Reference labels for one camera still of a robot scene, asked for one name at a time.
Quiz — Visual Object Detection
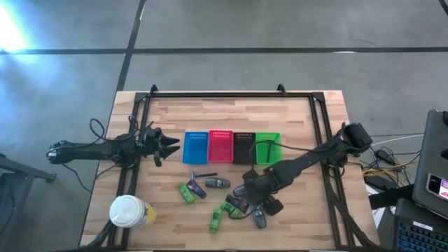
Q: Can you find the black strap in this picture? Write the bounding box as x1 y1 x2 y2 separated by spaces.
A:
368 183 416 210

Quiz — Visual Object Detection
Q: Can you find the black power adapter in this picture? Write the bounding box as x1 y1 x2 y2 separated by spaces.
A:
374 148 396 165

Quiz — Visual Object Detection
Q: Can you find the dark toiletry sachet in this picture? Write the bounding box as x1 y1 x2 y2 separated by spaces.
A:
185 178 207 200
225 194 251 214

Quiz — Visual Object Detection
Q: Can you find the green plastic basket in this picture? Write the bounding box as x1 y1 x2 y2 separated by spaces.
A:
255 132 284 166

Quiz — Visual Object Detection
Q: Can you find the black power brick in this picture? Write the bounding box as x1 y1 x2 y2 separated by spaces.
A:
363 174 389 190

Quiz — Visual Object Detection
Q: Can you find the black metal table frame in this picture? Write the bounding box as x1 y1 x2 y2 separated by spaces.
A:
106 83 381 250

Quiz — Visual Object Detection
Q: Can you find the yellow cable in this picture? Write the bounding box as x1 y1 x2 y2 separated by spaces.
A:
362 162 418 179

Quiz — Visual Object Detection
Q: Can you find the blue plastic basket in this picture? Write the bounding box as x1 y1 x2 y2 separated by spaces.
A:
182 131 210 165

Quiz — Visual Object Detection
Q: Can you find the black plastic basket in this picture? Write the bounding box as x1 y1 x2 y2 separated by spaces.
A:
232 132 257 165

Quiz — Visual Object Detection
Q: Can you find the laptop with backlit keyboard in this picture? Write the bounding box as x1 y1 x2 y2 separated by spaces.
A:
391 198 448 252

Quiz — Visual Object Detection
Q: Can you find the white cable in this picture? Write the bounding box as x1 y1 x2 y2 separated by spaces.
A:
370 134 425 146

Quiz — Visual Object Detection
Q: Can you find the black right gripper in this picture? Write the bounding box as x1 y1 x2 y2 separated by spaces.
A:
243 169 284 216

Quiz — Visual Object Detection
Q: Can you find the white-lidded yellow wipes canister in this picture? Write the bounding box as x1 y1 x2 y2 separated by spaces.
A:
108 195 158 229

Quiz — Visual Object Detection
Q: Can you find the green travel tube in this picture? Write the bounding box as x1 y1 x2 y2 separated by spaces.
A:
209 207 223 235
178 183 196 205
219 201 246 220

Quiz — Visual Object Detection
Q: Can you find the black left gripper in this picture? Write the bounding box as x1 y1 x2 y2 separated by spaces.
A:
138 126 181 168

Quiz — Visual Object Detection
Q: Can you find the black metal stand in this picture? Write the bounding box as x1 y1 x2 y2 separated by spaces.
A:
0 153 57 252

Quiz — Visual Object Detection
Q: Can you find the red plastic basket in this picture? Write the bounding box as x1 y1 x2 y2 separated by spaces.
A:
207 129 235 165

